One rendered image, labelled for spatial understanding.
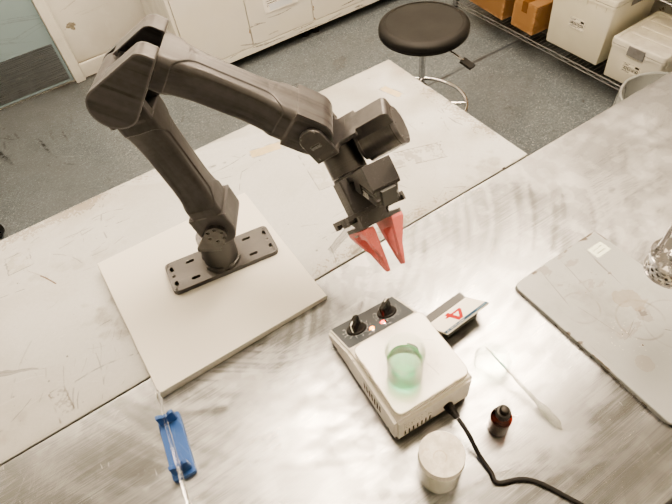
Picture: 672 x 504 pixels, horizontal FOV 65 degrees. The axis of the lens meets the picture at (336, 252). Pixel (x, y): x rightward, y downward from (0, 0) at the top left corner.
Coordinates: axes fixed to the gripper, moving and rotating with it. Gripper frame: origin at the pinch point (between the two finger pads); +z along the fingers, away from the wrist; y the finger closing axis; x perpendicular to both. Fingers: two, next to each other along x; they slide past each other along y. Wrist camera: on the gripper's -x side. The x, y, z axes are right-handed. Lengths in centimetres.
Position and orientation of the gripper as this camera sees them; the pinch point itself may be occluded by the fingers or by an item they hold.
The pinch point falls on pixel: (393, 262)
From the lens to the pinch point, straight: 79.0
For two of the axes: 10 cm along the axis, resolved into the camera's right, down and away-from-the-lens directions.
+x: -2.6, 0.6, 9.6
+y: 8.6, -4.4, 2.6
